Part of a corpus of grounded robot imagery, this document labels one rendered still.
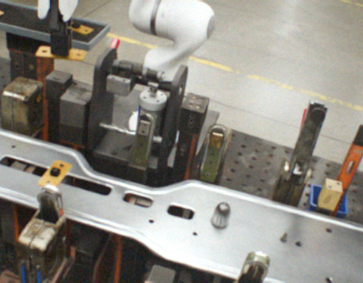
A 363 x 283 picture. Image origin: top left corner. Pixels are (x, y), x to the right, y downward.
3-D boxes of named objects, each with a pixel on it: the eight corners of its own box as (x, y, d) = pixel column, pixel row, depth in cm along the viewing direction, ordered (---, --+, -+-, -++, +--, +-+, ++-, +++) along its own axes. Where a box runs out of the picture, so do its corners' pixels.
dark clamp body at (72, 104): (48, 224, 125) (46, 99, 103) (68, 193, 135) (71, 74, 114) (85, 236, 123) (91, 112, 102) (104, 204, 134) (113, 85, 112)
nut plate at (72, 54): (35, 57, 81) (35, 50, 81) (40, 47, 85) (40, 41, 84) (83, 61, 82) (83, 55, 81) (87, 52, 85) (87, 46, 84)
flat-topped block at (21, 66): (13, 168, 140) (4, 25, 114) (26, 153, 147) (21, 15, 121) (44, 177, 139) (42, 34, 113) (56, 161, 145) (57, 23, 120)
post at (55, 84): (46, 205, 130) (43, 77, 107) (54, 194, 134) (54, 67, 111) (63, 211, 129) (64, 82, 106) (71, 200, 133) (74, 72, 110)
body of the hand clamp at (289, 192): (242, 281, 118) (280, 175, 98) (246, 261, 124) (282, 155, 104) (265, 288, 118) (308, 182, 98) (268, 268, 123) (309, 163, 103)
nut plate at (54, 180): (54, 190, 92) (54, 185, 91) (37, 184, 93) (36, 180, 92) (72, 165, 99) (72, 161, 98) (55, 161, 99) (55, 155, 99)
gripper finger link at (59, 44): (50, 16, 78) (51, 53, 82) (46, 23, 76) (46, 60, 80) (69, 18, 79) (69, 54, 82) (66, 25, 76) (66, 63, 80)
